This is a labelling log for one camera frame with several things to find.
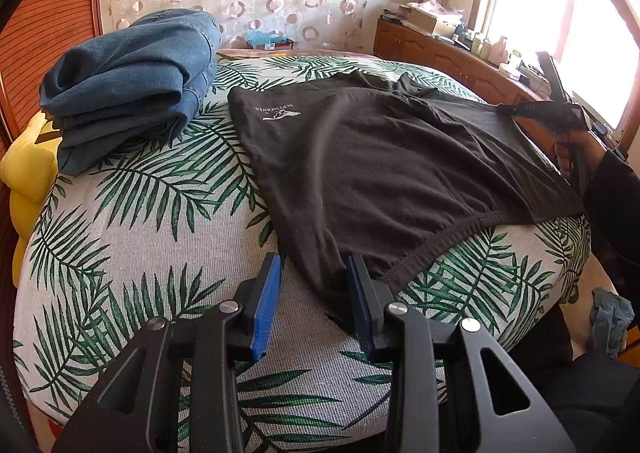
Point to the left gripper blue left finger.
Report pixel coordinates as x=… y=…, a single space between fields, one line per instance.
x=263 y=304

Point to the palm leaf print bedsheet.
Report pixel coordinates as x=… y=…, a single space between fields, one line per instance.
x=170 y=231

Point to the folded blue jeans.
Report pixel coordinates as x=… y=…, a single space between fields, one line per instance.
x=145 y=82

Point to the wooden slatted wardrobe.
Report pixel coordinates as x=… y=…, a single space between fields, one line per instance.
x=37 y=33

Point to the yellow pillow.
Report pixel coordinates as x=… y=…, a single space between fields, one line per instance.
x=29 y=169

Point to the wooden side cabinet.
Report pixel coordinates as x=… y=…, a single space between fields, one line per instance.
x=396 y=42

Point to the person's right hand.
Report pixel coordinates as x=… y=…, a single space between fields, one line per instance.
x=581 y=143

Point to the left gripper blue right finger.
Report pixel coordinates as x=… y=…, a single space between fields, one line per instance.
x=365 y=306

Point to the clutter on cabinet top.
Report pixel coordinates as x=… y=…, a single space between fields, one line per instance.
x=431 y=26

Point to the window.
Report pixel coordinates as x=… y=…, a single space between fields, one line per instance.
x=589 y=39

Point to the black pants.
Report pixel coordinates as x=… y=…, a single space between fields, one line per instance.
x=392 y=171

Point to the box with blue cloth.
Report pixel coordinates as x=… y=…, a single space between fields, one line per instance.
x=268 y=41

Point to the blue cloth on floor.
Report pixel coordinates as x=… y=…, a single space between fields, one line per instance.
x=610 y=318

